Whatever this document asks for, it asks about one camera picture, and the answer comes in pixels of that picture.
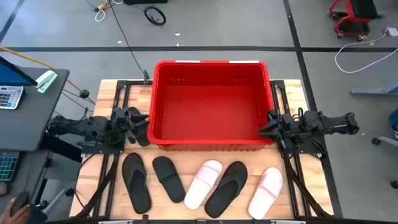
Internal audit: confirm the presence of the red plastic bin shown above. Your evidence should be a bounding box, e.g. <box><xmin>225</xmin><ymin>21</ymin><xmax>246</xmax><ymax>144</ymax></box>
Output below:
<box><xmin>146</xmin><ymin>60</ymin><xmax>275</xmax><ymax>152</ymax></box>

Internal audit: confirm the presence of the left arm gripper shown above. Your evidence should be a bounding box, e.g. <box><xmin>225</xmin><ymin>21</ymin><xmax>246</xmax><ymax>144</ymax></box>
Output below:
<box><xmin>109</xmin><ymin>107</ymin><xmax>150</xmax><ymax>141</ymax></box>

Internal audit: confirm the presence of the grey office chair base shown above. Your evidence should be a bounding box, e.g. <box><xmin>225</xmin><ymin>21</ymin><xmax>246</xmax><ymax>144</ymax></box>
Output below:
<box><xmin>371</xmin><ymin>108</ymin><xmax>398</xmax><ymax>147</ymax></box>

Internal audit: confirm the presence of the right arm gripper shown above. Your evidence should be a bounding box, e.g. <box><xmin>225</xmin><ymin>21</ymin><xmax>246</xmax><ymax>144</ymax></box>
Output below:
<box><xmin>258</xmin><ymin>109</ymin><xmax>302</xmax><ymax>149</ymax></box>

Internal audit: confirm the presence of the coiled black cable ring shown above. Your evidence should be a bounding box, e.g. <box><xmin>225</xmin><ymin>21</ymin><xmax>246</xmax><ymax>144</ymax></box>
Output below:
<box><xmin>143</xmin><ymin>5</ymin><xmax>167</xmax><ymax>27</ymax></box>

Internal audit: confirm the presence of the grey calculator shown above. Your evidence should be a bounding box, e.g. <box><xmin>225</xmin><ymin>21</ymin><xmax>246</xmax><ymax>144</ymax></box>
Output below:
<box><xmin>0</xmin><ymin>85</ymin><xmax>25</xmax><ymax>110</ymax></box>

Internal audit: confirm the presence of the red rolling creeper seat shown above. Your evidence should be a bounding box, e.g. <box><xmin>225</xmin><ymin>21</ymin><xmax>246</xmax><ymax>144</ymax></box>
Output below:
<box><xmin>328</xmin><ymin>0</ymin><xmax>388</xmax><ymax>42</ymax></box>

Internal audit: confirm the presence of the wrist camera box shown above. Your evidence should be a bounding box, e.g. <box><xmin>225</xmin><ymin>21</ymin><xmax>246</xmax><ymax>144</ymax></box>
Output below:
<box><xmin>113</xmin><ymin>108</ymin><xmax>129</xmax><ymax>123</ymax></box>
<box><xmin>280</xmin><ymin>113</ymin><xmax>295</xmax><ymax>127</ymax></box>

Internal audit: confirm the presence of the long white floor cable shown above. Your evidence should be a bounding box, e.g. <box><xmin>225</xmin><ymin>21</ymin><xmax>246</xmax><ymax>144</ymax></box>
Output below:
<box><xmin>334</xmin><ymin>29</ymin><xmax>398</xmax><ymax>75</ymax></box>

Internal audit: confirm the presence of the white cable with yellow plug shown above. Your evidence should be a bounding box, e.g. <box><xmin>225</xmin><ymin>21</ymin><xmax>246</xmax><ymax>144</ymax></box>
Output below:
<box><xmin>86</xmin><ymin>0</ymin><xmax>124</xmax><ymax>23</ymax></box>

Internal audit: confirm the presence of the mint green stapler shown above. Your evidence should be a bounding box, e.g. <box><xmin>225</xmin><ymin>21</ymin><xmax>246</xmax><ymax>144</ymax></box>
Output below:
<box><xmin>35</xmin><ymin>70</ymin><xmax>59</xmax><ymax>94</ymax></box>

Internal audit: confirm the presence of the black desk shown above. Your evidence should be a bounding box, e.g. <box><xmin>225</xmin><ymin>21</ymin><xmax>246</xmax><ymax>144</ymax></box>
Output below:
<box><xmin>0</xmin><ymin>67</ymin><xmax>70</xmax><ymax>152</ymax></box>

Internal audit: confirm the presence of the yellow floor cable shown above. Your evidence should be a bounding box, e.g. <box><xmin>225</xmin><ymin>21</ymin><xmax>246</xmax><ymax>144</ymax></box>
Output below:
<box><xmin>0</xmin><ymin>45</ymin><xmax>96</xmax><ymax>105</ymax></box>

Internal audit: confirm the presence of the black computer mouse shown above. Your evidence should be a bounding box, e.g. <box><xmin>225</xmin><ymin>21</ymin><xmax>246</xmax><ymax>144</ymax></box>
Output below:
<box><xmin>10</xmin><ymin>191</ymin><xmax>30</xmax><ymax>217</ymax></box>

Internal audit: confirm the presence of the black box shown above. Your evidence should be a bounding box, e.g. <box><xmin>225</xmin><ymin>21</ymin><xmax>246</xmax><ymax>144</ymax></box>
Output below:
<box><xmin>123</xmin><ymin>0</ymin><xmax>169</xmax><ymax>6</ymax></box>

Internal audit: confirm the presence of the grey table foot bar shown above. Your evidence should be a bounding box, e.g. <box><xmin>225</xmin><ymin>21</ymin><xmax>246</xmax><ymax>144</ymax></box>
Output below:
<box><xmin>349</xmin><ymin>82</ymin><xmax>398</xmax><ymax>96</ymax></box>

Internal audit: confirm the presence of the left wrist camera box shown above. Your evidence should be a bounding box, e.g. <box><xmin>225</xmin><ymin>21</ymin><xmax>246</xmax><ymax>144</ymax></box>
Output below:
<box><xmin>113</xmin><ymin>108</ymin><xmax>129</xmax><ymax>123</ymax></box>

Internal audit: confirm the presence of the pink slide sandal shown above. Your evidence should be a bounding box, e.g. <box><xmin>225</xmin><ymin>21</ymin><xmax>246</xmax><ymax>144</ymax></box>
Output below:
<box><xmin>248</xmin><ymin>167</ymin><xmax>284</xmax><ymax>220</ymax></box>
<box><xmin>183</xmin><ymin>159</ymin><xmax>223</xmax><ymax>210</ymax></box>

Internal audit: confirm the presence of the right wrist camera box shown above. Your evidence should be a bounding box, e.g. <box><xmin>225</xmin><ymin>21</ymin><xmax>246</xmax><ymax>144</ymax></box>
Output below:
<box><xmin>280</xmin><ymin>113</ymin><xmax>295</xmax><ymax>127</ymax></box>

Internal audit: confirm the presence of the black metal table frame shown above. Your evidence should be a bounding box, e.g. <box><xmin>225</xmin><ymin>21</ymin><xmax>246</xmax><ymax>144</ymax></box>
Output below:
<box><xmin>46</xmin><ymin>79</ymin><xmax>398</xmax><ymax>224</ymax></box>

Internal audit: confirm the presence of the long black floor cable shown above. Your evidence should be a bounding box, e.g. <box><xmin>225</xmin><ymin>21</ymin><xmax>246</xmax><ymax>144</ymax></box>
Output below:
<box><xmin>107</xmin><ymin>0</ymin><xmax>147</xmax><ymax>78</ymax></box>

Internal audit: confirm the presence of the computer monitor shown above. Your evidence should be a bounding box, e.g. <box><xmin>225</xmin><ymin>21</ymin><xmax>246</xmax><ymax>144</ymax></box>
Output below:
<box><xmin>0</xmin><ymin>55</ymin><xmax>39</xmax><ymax>87</ymax></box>

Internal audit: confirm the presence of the person's hand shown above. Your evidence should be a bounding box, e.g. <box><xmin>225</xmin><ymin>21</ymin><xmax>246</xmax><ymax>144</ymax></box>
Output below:
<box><xmin>0</xmin><ymin>198</ymin><xmax>32</xmax><ymax>224</ymax></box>

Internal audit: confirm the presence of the black flip-flop sandal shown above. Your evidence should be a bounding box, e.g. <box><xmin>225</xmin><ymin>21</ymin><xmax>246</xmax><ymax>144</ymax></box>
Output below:
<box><xmin>204</xmin><ymin>161</ymin><xmax>249</xmax><ymax>219</ymax></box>
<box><xmin>121</xmin><ymin>152</ymin><xmax>152</xmax><ymax>215</ymax></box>

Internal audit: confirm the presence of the backlit computer keyboard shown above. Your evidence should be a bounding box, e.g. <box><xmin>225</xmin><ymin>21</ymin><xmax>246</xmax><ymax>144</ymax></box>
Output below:
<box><xmin>0</xmin><ymin>151</ymin><xmax>21</xmax><ymax>183</ymax></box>

